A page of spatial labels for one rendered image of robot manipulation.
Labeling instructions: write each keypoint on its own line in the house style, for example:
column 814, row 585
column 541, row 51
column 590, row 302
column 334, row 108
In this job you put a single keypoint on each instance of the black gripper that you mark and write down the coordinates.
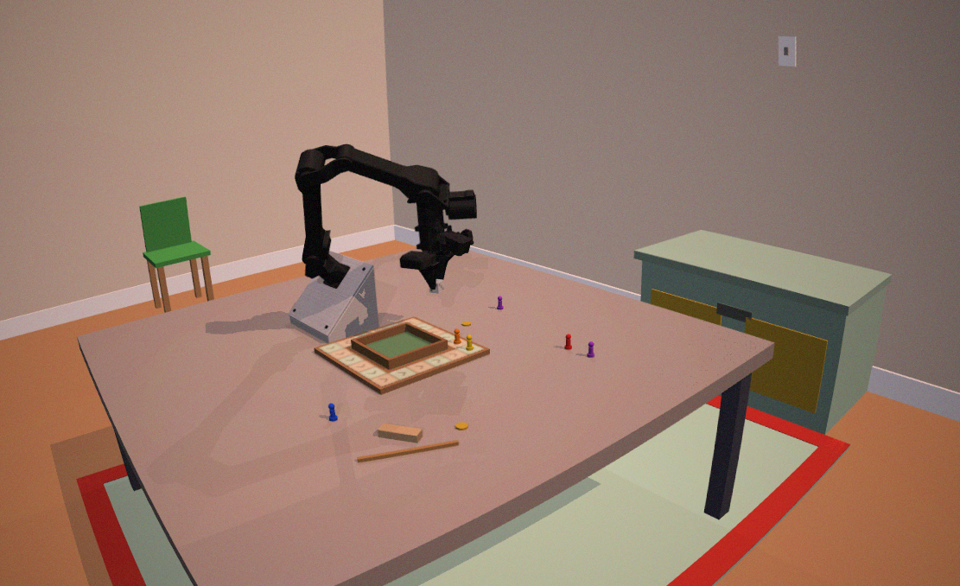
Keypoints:
column 431, row 263

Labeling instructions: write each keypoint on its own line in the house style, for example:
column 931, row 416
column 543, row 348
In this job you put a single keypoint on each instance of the tan wooden block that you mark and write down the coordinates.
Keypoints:
column 401, row 433

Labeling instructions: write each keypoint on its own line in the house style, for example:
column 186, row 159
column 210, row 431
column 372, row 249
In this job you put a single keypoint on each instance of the brown wooden stick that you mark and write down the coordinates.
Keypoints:
column 367, row 458

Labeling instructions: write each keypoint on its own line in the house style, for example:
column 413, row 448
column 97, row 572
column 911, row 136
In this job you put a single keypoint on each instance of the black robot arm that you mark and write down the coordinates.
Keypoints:
column 421, row 185

